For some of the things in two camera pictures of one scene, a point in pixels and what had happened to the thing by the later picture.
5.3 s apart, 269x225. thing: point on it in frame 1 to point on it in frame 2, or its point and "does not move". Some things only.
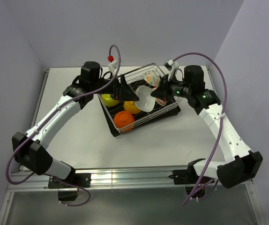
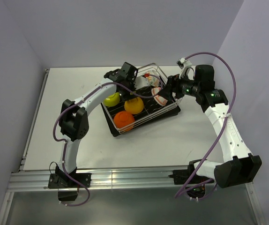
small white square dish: (146, 102) to (140, 82)
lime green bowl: (108, 101) does not move
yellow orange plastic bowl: (131, 107) does not move
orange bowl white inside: (124, 121) does not move
